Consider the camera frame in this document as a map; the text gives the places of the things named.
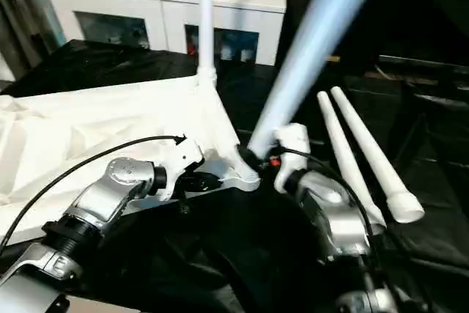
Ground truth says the white plastic table top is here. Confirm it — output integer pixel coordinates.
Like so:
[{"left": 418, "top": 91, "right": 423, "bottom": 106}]
[{"left": 0, "top": 70, "right": 263, "bottom": 246}]

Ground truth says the white plastic table leg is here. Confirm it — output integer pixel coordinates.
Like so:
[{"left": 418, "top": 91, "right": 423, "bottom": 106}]
[
  {"left": 316, "top": 90, "right": 388, "bottom": 230},
  {"left": 194, "top": 0, "right": 219, "bottom": 88},
  {"left": 247, "top": 0, "right": 391, "bottom": 161},
  {"left": 329, "top": 85, "right": 426, "bottom": 224}
]

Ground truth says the black plastic mat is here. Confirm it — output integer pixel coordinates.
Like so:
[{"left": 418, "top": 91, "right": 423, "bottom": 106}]
[{"left": 0, "top": 38, "right": 469, "bottom": 313}]

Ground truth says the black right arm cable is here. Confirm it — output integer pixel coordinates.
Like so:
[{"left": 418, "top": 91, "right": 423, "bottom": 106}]
[{"left": 281, "top": 147, "right": 413, "bottom": 308}]

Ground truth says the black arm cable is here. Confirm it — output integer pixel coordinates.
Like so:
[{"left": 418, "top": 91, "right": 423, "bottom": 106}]
[
  {"left": 281, "top": 147, "right": 413, "bottom": 308},
  {"left": 0, "top": 135, "right": 188, "bottom": 246}
]

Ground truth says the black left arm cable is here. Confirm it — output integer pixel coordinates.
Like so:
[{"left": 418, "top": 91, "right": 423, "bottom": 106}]
[{"left": 0, "top": 135, "right": 188, "bottom": 246}]

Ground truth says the black bench with silver rail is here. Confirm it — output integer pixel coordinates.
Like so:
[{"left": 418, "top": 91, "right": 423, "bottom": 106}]
[{"left": 377, "top": 52, "right": 469, "bottom": 110}]

